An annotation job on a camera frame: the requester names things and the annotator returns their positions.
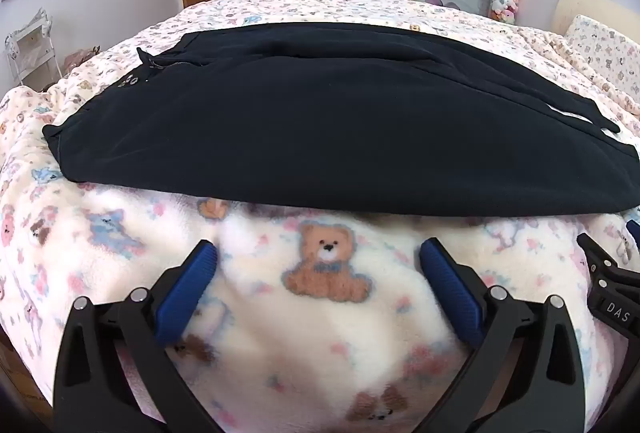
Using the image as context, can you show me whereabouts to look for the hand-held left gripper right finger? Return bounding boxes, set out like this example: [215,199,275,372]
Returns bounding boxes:
[419,237,586,433]

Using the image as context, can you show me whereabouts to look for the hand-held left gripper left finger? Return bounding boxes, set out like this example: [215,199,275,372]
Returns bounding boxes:
[52,239,221,433]

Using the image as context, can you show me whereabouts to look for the black pants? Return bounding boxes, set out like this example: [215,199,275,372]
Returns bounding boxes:
[42,22,640,217]

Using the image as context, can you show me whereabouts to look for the teddy bear printed blanket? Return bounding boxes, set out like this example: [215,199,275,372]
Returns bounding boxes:
[0,0,640,433]

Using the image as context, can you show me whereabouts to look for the bear printed pillow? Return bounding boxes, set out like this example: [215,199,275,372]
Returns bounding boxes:
[564,14,640,84]

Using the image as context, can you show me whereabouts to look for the cream bed headboard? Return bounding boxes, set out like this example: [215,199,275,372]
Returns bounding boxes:
[552,0,640,40]

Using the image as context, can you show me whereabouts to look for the white metal rack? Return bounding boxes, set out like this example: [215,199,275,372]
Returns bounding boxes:
[5,9,64,92]

